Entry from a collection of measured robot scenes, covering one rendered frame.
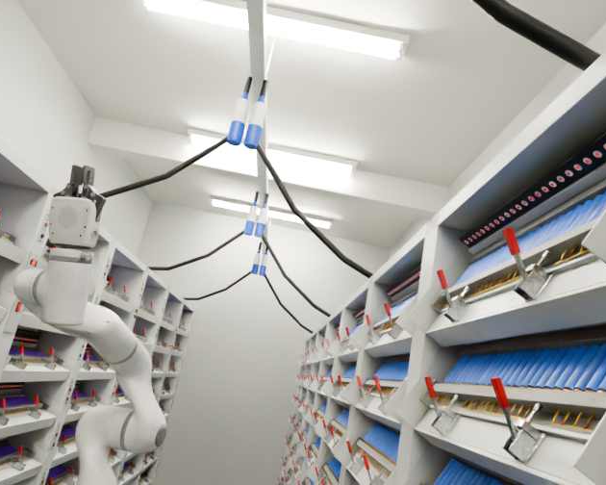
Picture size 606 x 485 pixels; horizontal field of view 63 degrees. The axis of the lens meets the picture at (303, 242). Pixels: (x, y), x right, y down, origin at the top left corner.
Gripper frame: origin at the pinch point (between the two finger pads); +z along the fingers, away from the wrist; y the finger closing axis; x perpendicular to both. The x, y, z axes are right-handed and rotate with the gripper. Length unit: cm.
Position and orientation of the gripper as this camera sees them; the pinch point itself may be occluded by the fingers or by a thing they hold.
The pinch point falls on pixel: (82, 175)
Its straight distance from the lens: 117.0
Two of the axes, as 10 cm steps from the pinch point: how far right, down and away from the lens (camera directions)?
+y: -9.7, -0.8, 2.3
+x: 2.2, 1.0, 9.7
